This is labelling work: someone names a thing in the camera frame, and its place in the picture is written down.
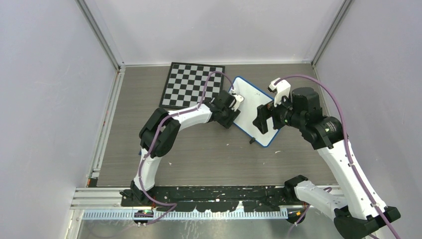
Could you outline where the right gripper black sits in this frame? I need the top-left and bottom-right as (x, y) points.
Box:
(253, 91), (305, 133)

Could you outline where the whiteboard with blue frame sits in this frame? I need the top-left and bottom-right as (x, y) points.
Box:
(233, 76), (279, 147)

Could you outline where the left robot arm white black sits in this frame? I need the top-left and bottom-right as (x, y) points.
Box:
(121, 90), (244, 206)

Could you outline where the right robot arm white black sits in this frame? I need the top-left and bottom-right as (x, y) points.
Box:
(253, 87), (401, 239)

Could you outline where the black white checkerboard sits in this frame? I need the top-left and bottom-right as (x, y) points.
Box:
(159, 62), (225, 110)

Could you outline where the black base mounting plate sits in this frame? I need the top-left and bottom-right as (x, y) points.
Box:
(120, 186), (303, 213)

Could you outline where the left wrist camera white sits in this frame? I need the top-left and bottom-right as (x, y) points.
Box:
(229, 89), (244, 111)

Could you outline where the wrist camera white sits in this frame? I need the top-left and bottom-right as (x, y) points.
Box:
(268, 78), (291, 107)
(229, 89), (244, 111)

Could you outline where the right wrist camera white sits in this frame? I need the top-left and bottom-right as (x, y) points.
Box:
(268, 78), (291, 107)

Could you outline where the aluminium front frame rail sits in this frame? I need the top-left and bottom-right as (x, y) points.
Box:
(70, 184), (347, 211)

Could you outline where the slotted cable duct strip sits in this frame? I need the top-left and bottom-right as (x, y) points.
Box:
(82, 208), (288, 221)

